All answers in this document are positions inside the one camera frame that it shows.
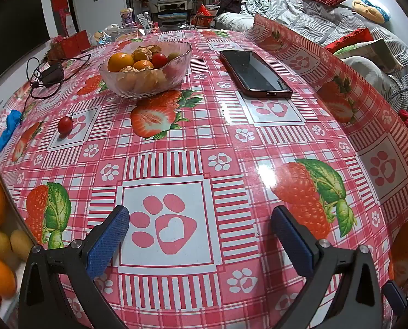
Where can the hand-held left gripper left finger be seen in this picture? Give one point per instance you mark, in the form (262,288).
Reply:
(109,238)

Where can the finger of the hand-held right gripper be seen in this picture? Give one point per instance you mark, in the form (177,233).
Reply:
(395,296)

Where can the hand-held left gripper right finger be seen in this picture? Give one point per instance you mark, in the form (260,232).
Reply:
(291,238)

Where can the white tray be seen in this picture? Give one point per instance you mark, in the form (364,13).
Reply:
(17,270)

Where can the clear glass bowl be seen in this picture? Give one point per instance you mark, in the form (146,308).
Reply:
(178,75)

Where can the blue plastic bag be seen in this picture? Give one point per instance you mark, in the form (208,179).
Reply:
(8,123)

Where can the black smartphone red case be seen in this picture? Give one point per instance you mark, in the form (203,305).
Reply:
(255,72)

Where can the white pillow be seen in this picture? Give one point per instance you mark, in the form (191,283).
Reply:
(365,73)

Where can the stack of red gift boxes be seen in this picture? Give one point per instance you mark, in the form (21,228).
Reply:
(72,43)

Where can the green edged cushion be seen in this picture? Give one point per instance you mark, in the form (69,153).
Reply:
(371,53)

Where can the clear plastic bag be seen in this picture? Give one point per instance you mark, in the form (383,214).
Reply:
(118,32)

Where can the red ruffled cushion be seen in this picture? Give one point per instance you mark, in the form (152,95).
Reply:
(349,39)

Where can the plastic jar pink label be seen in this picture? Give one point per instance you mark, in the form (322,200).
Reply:
(126,15)

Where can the black television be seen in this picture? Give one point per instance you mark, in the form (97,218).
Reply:
(15,31)

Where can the black framed photo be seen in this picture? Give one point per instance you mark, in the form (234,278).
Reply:
(173,17)

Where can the crumpled grey white blanket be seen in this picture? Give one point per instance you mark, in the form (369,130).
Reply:
(255,1)

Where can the red bag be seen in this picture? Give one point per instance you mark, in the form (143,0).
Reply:
(204,13)

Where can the white side table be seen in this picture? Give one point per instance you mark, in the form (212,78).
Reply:
(171,5)

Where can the yellow plush toy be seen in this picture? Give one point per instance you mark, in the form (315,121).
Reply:
(370,8)

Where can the dark clothes pile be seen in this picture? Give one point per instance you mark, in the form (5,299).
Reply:
(233,0)

